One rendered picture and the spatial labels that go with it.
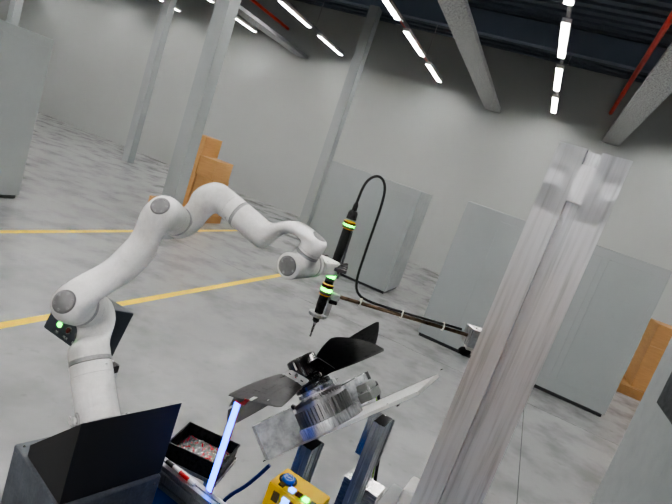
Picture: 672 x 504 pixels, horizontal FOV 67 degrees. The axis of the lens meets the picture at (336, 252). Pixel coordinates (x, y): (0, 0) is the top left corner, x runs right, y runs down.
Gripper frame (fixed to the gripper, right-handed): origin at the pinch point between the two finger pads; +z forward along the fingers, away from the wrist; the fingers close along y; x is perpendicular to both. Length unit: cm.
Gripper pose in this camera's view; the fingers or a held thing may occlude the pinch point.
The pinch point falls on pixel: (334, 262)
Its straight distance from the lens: 180.7
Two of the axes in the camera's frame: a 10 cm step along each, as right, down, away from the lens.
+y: 8.3, 3.7, -4.1
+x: 3.2, -9.3, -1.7
